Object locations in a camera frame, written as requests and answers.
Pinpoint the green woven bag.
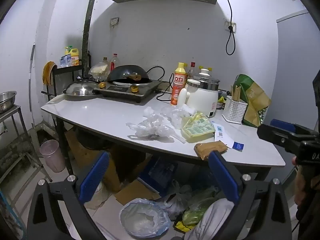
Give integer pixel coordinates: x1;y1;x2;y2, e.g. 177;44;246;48
234;74;272;128

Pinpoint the blue white packet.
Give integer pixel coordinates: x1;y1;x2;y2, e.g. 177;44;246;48
59;54;72;67

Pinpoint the cabbage in plastic bag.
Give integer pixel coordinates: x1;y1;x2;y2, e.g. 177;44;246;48
182;190;220;227

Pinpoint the grey metal stand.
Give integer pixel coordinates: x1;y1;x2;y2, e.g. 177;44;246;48
0;105;53;183

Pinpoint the white rice paddle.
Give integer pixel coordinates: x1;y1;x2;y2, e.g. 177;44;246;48
177;88;191;107

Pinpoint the dark vertical drain pipe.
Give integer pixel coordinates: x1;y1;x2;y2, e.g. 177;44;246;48
80;0;98;80

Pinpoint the blue box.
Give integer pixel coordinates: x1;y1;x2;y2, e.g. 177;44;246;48
137;156;178;195

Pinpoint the brown wrapper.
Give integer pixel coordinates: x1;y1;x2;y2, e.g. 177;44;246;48
194;141;229;160

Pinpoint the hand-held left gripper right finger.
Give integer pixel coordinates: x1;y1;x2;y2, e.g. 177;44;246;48
208;151;293;240

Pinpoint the clear bottle with red cap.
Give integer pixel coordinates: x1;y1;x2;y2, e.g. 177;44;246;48
109;53;119;72

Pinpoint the black metal rack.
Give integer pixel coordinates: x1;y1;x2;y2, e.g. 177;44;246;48
41;64;85;98

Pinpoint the steel wok lid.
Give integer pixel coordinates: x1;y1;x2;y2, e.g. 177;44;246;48
62;81;100;98

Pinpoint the orange cloth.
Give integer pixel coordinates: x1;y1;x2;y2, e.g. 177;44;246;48
42;61;58;85

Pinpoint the black round pan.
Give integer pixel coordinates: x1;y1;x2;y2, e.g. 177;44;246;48
75;127;118;150

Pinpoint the large cardboard box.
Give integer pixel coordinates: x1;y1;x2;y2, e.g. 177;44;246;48
65;127;148;193

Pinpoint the yellow plastic bag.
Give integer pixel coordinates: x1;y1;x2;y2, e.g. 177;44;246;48
180;112;216;142

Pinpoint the red cap sauce bottle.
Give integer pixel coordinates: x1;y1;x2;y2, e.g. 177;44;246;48
187;62;197;79

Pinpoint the white chopstick holder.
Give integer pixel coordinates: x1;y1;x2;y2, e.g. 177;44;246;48
222;95;248;125

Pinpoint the black induction cooker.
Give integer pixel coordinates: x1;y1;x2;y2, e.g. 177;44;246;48
94;79;162;103

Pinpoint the black hood power cable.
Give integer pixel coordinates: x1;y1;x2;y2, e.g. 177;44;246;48
221;0;236;55

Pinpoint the thin grey wall pipe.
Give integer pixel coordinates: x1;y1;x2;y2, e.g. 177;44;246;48
28;44;35;113

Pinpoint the white rice cooker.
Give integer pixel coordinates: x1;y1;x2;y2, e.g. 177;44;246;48
185;73;221;118

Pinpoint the black cooker cable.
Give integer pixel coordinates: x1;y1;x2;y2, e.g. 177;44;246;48
146;66;175;102

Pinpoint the tied white plastic bag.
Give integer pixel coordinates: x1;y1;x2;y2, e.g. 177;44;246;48
160;185;193;220

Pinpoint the yellow packet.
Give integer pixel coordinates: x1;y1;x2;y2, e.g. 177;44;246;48
174;220;198;233

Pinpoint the steel colander bowl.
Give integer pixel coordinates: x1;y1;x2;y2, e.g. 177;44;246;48
0;91;17;113

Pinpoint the plastic bag of food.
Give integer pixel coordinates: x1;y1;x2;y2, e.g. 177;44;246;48
89;62;110;80

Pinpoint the clear plastic bag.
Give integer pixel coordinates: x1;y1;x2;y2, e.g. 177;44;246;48
143;105;198;130
126;116;185;144

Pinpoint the person's right hand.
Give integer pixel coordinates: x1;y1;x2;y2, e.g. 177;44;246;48
291;155;313;207

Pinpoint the black wok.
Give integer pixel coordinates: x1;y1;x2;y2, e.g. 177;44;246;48
107;65;153;84

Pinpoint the orange dish soap bottle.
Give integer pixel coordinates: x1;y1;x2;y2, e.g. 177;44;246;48
170;62;188;106

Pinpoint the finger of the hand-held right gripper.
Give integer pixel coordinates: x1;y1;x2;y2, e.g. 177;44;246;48
257;123;304;154
270;119;316;136

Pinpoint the flat cardboard box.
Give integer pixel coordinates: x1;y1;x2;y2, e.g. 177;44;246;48
114;179;160;205

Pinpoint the bundle of wooden chopsticks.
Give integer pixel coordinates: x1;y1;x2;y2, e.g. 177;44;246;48
230;85;242;103

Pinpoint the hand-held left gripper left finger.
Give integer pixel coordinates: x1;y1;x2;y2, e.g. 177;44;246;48
26;150;110;240

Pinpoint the trash bin with blue liner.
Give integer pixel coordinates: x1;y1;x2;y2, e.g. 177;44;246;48
119;198;172;238

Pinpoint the white sack in plastic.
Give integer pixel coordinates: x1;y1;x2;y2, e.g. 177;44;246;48
85;180;112;210

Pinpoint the pink plastic bin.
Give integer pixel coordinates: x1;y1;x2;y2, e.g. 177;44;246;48
39;140;66;173

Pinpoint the yellow detergent jug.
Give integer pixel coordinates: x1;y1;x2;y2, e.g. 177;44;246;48
64;46;81;66

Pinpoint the white paper label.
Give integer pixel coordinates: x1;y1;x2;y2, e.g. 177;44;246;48
211;120;234;148

